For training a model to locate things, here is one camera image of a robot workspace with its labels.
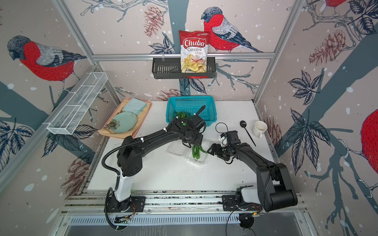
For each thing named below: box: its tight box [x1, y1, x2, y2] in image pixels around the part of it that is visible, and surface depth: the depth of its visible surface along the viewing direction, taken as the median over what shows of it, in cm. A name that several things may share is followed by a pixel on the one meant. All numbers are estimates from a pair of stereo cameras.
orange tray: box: [97, 97, 153, 139], surface depth 109 cm
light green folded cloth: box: [122, 97, 148, 116], surface depth 119 cm
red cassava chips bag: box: [178, 29, 210, 73], surface depth 87 cm
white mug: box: [252, 120, 268, 139], surface depth 96 cm
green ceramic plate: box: [108, 111, 138, 134], surface depth 109 cm
